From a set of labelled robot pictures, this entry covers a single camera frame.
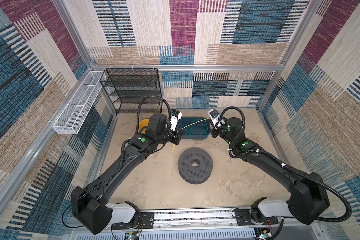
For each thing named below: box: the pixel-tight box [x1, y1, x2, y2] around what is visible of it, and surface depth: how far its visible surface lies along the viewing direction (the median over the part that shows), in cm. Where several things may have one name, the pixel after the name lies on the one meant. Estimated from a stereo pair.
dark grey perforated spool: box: [178, 147, 214, 185], surface depth 87 cm
